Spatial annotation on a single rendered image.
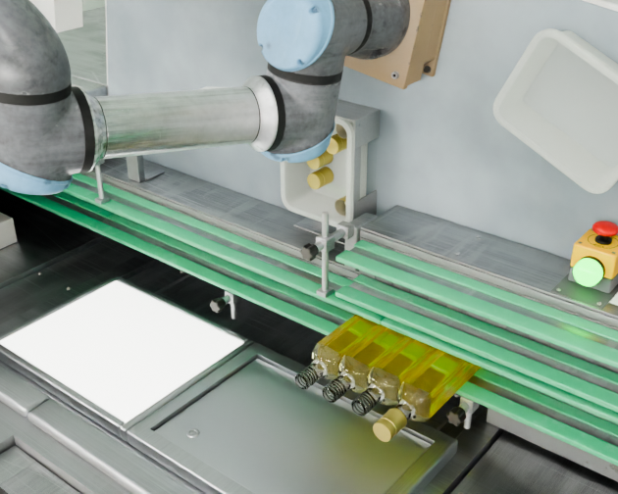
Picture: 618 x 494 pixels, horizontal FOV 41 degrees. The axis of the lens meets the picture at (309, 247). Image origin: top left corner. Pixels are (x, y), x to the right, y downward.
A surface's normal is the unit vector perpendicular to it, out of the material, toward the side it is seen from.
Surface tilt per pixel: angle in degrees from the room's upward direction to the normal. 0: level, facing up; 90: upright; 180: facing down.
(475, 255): 90
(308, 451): 91
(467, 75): 0
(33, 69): 73
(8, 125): 35
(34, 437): 90
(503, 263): 90
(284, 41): 12
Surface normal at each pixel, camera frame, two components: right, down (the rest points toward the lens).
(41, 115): 0.60, 0.47
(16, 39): 0.29, -0.19
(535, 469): -0.01, -0.87
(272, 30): -0.57, 0.22
